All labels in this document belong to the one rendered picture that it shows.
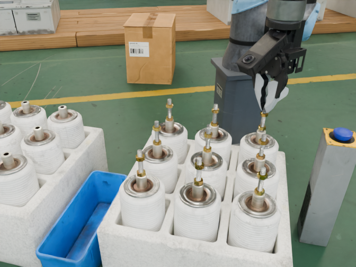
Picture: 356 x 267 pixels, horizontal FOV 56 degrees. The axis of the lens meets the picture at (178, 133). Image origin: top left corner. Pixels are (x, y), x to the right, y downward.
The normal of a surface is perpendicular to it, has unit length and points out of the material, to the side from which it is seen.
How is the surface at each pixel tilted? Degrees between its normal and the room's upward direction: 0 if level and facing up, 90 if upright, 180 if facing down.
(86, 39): 90
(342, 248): 0
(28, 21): 90
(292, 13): 90
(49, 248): 88
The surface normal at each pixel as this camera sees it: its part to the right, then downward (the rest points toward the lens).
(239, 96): 0.22, 0.51
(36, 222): 0.97, 0.13
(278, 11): -0.59, 0.42
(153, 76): -0.06, 0.51
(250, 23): -0.33, 0.52
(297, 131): 0.01, -0.85
